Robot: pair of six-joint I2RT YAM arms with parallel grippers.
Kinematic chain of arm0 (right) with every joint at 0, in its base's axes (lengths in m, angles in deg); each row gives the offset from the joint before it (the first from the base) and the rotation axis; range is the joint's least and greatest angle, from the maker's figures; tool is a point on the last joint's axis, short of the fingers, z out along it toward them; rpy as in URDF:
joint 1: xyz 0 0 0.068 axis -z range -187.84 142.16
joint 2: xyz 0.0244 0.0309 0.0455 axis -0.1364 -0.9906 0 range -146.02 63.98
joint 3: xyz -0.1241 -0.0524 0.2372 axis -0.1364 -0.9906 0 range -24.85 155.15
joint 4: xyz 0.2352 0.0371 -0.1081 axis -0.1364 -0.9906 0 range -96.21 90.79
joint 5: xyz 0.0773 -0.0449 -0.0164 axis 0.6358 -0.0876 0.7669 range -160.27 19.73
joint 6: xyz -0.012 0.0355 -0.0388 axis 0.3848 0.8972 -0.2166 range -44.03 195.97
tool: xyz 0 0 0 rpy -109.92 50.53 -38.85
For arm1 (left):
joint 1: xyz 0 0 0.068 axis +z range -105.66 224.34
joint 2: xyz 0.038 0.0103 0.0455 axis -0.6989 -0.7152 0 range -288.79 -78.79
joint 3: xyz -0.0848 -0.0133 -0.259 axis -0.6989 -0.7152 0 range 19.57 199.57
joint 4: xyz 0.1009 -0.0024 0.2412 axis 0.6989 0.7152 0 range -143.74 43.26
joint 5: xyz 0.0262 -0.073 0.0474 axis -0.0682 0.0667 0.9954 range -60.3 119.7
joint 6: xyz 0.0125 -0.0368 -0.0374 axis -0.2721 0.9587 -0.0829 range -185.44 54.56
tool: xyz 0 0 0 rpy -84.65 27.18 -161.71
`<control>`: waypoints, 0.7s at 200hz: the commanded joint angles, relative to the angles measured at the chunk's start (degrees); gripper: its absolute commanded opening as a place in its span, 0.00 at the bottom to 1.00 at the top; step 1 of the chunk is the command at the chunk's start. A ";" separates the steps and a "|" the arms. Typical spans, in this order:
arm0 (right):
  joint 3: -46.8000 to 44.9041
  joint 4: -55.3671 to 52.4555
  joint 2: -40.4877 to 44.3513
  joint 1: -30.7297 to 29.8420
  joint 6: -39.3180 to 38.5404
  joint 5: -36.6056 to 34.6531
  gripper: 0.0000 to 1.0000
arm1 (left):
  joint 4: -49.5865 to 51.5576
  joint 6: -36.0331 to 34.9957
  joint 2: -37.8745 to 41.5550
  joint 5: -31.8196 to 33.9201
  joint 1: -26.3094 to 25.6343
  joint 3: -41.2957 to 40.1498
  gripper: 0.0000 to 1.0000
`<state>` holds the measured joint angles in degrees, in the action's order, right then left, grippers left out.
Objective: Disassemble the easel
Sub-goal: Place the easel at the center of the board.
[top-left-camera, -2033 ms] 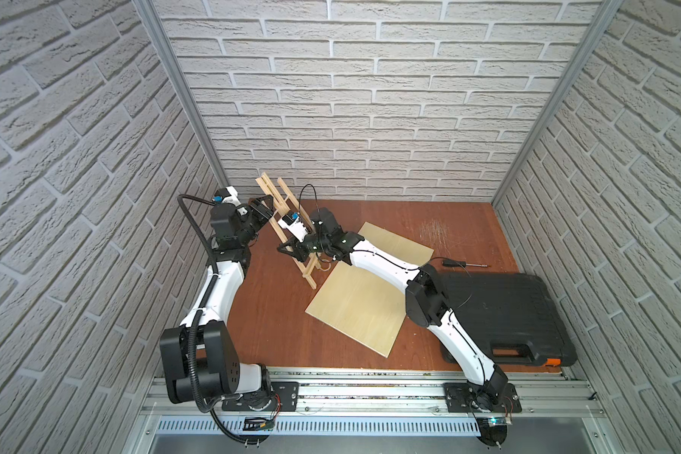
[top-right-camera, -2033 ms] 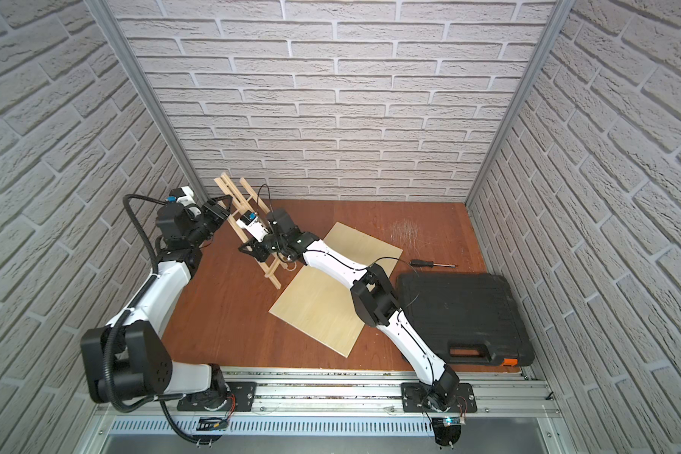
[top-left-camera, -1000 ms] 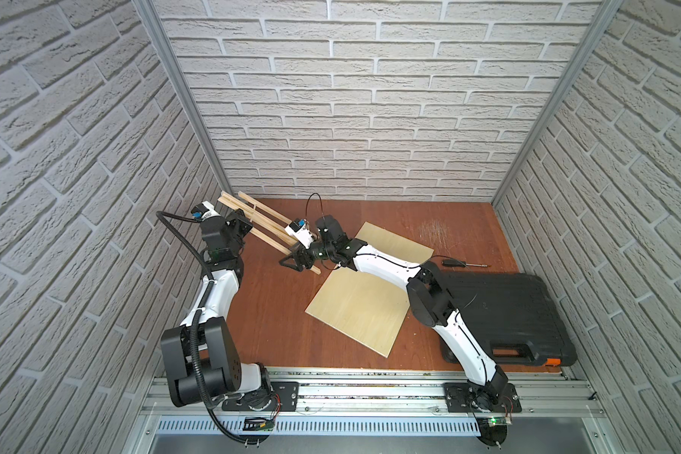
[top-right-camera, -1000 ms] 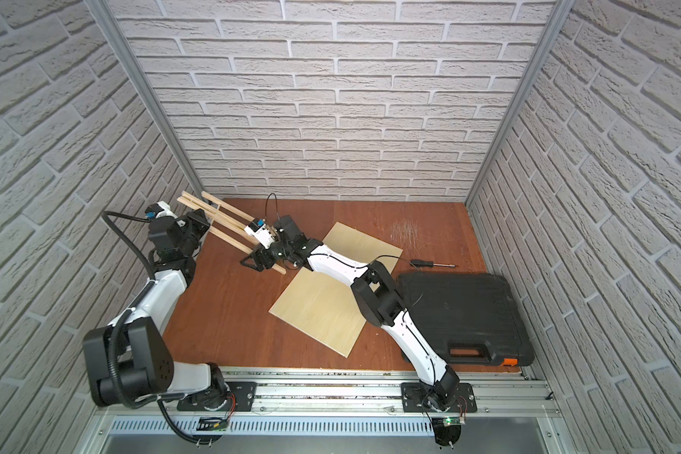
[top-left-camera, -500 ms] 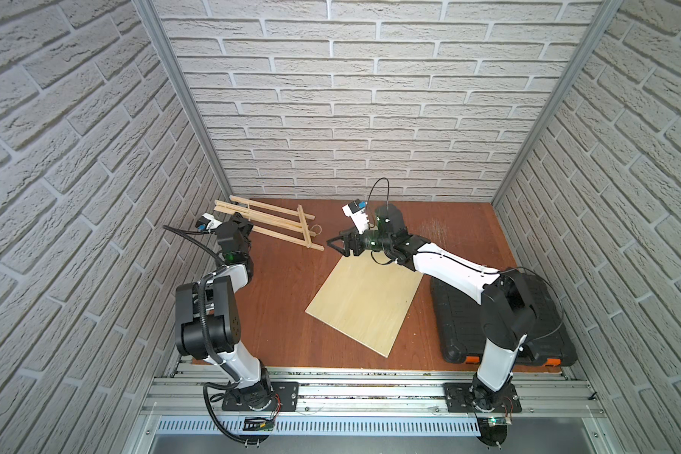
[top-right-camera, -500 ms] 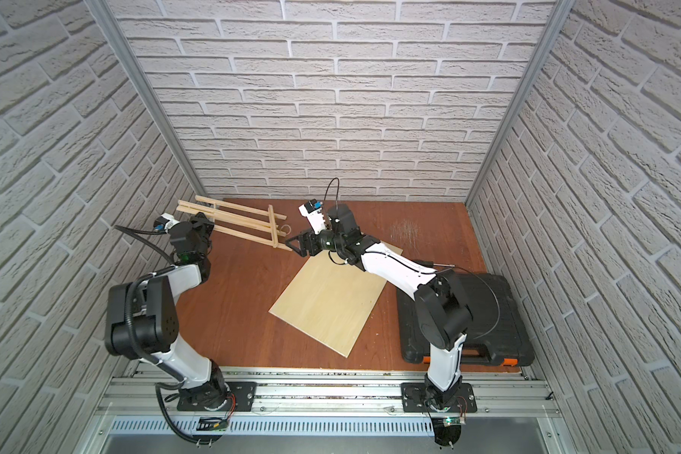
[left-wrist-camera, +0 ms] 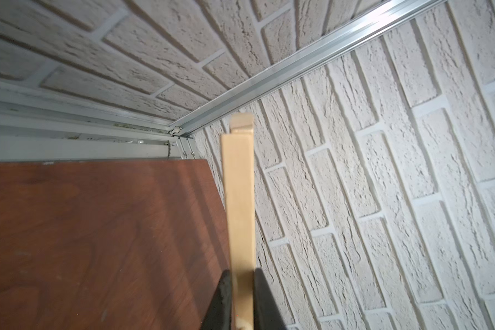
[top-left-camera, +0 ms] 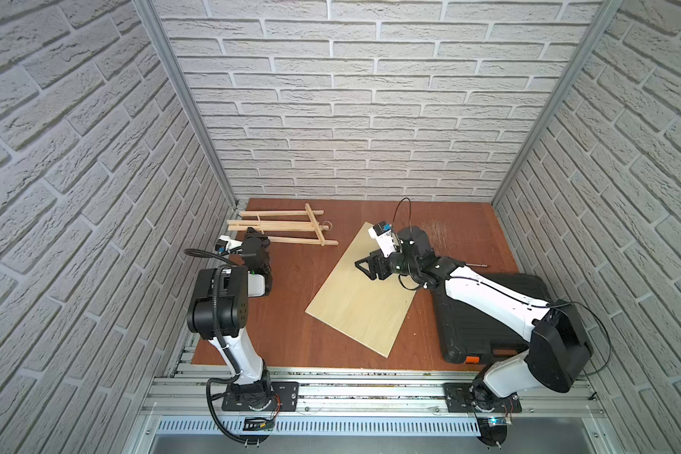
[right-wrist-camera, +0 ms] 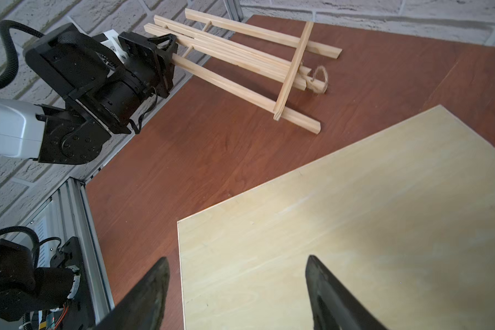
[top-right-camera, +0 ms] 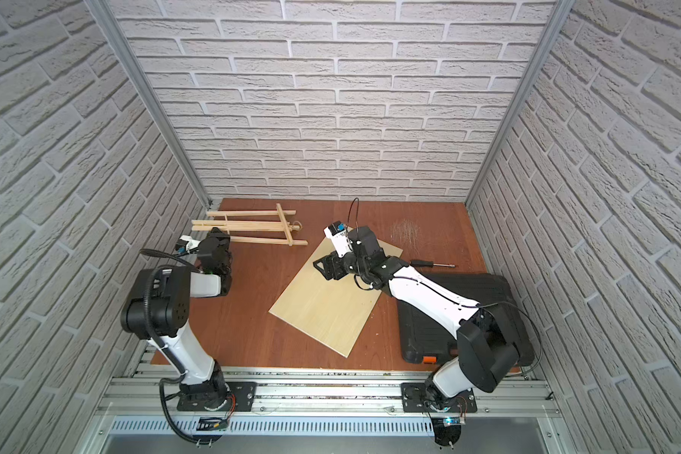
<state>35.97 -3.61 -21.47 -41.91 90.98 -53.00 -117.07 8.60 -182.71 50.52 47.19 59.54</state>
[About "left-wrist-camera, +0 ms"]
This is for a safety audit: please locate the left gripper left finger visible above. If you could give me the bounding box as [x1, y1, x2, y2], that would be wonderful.
[200, 269, 232, 330]

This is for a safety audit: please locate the left corner aluminium profile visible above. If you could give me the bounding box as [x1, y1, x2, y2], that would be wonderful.
[169, 0, 443, 137]

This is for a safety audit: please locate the wooden easel frame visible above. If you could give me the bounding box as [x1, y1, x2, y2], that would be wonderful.
[221, 113, 256, 329]

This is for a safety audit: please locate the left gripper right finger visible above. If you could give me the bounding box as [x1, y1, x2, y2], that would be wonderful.
[254, 268, 287, 330]

